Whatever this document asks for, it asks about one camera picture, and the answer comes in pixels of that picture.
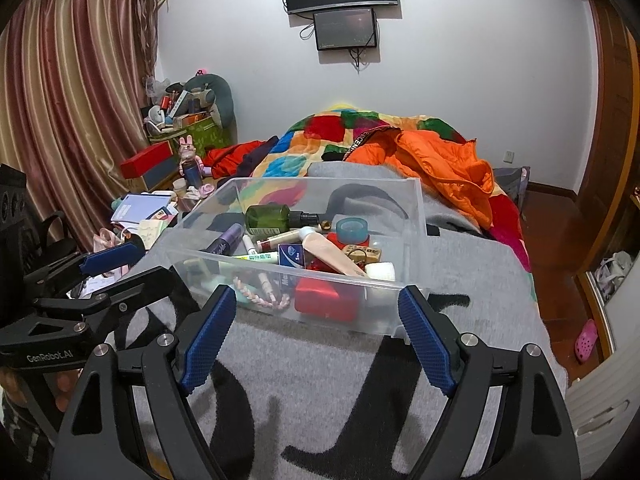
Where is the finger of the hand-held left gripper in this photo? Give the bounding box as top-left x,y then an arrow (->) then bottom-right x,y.
22,241 -> 146,293
0,266 -> 177,348

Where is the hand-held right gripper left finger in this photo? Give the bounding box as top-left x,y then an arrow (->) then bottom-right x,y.
50,284 -> 237,480

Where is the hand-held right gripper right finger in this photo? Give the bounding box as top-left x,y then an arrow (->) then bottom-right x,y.
397,284 -> 581,480

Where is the clear plastic bin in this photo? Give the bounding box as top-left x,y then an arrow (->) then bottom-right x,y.
164,176 -> 430,338

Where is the mint green bottle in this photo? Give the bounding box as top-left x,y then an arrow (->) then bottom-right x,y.
184,258 -> 251,307

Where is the purple spray bottle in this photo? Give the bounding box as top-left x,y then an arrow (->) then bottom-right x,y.
210,223 -> 244,256

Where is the light green tube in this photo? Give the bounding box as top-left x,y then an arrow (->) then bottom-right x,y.
232,251 -> 280,264

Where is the red packet box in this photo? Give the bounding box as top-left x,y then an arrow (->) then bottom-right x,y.
295,255 -> 361,323

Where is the blue and white small box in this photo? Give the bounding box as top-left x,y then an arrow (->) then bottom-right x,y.
277,243 -> 306,291

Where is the peach cream tube white cap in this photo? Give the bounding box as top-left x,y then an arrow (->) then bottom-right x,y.
301,234 -> 396,282

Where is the teal tape roll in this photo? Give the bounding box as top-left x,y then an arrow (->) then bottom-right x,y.
336,217 -> 370,245

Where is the green glass bottle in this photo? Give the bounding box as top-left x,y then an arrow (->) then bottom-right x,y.
245,204 -> 321,233

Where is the person's left hand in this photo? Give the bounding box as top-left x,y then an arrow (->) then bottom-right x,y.
0,368 -> 85,412

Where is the pink fabric pouch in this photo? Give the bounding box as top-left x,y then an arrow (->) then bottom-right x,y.
97,227 -> 126,253

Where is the green and cream paper box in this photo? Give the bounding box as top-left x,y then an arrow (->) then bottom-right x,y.
135,217 -> 168,251

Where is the lavender notebook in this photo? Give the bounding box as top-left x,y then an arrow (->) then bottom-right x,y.
111,192 -> 177,223

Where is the blue grey storage box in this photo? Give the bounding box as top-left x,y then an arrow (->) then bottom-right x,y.
141,162 -> 183,193

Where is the long red box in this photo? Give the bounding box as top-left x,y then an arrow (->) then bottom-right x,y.
120,141 -> 179,179

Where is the grey blanket black pattern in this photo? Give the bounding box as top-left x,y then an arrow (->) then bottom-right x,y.
115,162 -> 568,480

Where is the pink rabbit toy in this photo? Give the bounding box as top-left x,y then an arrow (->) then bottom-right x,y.
178,135 -> 205,187

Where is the striped pink gold curtain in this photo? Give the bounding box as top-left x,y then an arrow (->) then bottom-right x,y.
0,0 -> 166,251

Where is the red clothing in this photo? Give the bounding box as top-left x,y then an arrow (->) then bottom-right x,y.
202,141 -> 263,179

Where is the green cardboard box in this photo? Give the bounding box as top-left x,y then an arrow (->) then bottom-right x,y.
147,115 -> 233,158

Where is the pink clog shoe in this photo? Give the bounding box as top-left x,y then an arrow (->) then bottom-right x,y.
574,319 -> 599,363

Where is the pile of boxes and bottles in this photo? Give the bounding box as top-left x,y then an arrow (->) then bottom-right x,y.
145,77 -> 216,128

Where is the dark purple clothing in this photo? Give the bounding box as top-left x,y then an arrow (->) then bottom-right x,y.
237,135 -> 281,178

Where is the wooden wardrobe shelf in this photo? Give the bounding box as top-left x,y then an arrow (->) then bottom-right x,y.
575,240 -> 640,361

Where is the orange down jacket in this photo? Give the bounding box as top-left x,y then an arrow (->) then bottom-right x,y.
345,127 -> 496,231

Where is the grey purple fabric bag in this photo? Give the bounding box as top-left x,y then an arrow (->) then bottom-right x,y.
495,166 -> 531,211

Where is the white ribbed suitcase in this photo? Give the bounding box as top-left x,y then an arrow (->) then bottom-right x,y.
565,355 -> 640,461

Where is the grey green neck pillow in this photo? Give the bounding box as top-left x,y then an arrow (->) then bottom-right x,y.
167,74 -> 236,128

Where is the person's patterned dark clothing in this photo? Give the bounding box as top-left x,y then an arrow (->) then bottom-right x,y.
0,400 -> 56,480

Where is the colourful patchwork quilt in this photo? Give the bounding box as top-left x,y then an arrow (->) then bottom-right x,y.
252,107 -> 531,271

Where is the brown wooden door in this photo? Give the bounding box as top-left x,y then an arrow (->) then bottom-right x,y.
575,0 -> 640,281

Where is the small black monitor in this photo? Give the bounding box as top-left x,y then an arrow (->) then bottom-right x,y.
313,8 -> 378,52

